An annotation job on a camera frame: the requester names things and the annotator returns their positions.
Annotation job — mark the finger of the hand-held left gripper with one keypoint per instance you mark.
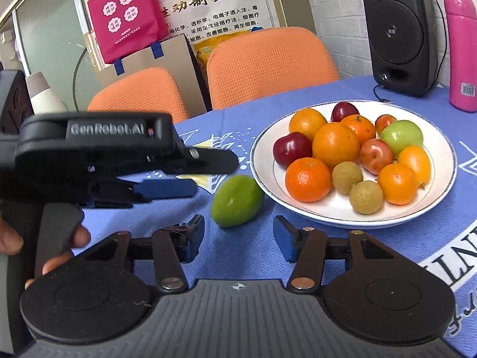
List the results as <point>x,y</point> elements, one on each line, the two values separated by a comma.
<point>167,189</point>
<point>208,162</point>

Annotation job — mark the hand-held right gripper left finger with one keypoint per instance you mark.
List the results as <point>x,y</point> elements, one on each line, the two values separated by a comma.
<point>195,231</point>

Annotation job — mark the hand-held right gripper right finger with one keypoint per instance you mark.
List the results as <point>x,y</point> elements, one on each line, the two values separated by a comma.
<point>285,240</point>

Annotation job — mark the white plate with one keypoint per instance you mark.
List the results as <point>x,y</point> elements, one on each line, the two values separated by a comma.
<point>335,209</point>

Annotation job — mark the large tangerine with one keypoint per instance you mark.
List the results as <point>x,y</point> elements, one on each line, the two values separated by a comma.
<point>308,179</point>

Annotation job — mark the dark red apple front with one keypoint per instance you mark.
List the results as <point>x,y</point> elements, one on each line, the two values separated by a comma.
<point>291,148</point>

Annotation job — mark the dark red apple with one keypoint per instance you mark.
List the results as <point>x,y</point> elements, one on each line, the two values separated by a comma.
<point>344,111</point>
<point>291,148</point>

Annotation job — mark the kiwi back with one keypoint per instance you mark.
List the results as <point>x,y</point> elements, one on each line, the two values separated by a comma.
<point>346,177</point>

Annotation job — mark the brown longan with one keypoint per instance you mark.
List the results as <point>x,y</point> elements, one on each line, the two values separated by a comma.
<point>366,197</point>

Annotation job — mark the large orange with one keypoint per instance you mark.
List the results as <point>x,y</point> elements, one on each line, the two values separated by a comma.
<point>335,144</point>
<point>307,122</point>

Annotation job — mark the red tomato apple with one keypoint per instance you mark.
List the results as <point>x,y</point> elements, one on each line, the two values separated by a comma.
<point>375,156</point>

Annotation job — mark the small mandarin orange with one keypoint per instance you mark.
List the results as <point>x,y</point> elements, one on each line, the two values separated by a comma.
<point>398,183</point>

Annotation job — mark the medium mandarin orange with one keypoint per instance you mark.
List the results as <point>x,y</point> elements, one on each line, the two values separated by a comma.
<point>359,128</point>

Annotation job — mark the dark red apple back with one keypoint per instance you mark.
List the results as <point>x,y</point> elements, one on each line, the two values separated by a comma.
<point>344,111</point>

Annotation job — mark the yellow orange tomato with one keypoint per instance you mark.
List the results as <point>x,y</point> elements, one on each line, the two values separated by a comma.
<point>415,160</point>

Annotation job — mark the small red yellow plum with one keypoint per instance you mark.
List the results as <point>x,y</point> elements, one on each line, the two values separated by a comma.
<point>385,122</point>

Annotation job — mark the green apple front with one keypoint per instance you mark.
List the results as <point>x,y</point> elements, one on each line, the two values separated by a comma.
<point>402,136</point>

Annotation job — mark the person's left hand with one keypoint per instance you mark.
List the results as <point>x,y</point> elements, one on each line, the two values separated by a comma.
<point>80,238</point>

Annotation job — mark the blue printed tablecloth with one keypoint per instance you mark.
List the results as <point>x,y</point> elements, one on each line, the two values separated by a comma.
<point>242,250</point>

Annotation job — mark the orange chair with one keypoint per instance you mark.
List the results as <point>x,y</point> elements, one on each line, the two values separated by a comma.
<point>141,93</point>
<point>268,71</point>

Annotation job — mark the brown paper bag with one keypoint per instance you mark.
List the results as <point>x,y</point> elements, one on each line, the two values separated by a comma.
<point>175,59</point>

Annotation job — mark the yellow snack bag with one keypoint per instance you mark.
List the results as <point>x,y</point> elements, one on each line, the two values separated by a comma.
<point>203,50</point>

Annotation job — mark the magenta tote bag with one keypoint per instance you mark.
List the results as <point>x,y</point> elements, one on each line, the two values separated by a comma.
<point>123,18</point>

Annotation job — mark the black speaker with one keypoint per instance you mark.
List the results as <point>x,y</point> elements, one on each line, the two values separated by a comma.
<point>398,37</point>

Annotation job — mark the pink bottle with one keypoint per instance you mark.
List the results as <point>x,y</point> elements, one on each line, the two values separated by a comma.
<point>462,52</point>

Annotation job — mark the wall poster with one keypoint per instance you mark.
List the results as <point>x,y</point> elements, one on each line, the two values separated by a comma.
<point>223,7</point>

